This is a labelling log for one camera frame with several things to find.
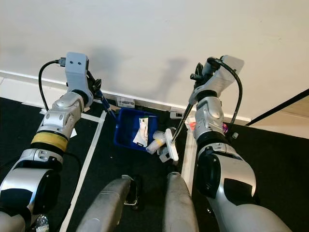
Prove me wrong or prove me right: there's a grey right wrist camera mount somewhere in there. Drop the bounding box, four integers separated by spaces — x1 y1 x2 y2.
204 55 245 97

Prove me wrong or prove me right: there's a grey left robot leg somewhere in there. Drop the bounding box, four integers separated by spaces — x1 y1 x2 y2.
76 175 134 232

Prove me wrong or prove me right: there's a clear crumpled plastic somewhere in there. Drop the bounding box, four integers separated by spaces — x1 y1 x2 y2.
34 215 50 231

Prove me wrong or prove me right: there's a wide white floor tape strip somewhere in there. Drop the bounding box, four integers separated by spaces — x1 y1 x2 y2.
180 130 197 180

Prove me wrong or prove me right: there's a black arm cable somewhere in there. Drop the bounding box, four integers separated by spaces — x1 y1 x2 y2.
208 57 243 127
38 58 68 113

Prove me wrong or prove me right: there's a white paper wrapper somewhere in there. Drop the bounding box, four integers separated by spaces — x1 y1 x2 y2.
132 117 149 147

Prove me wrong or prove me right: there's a white-headed broom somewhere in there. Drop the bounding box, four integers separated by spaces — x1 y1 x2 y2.
158 97 195 162

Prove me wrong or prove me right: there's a grey robot leg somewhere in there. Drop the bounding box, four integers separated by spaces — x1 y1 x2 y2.
76 175 134 232
162 172 199 232

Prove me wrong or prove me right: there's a white and yellow cup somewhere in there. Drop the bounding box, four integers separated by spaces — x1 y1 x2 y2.
145 134 168 155

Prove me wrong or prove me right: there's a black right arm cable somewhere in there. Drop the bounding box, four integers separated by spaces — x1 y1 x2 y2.
208 57 243 127

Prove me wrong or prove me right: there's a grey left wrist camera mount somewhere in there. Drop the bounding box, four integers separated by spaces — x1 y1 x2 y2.
65 52 89 95

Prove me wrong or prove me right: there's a grey right robot leg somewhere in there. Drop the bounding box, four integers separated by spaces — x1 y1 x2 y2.
162 172 199 232

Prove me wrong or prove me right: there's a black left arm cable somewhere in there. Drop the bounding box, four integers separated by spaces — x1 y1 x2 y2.
38 58 68 113

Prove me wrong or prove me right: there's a black floor edge strip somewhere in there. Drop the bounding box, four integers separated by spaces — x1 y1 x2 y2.
245 87 309 127

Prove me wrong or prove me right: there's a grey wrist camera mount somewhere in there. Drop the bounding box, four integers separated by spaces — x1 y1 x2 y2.
65 52 89 95
204 55 245 97

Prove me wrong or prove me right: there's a blue long-handled dustpan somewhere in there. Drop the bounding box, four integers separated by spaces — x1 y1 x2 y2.
99 89 159 151

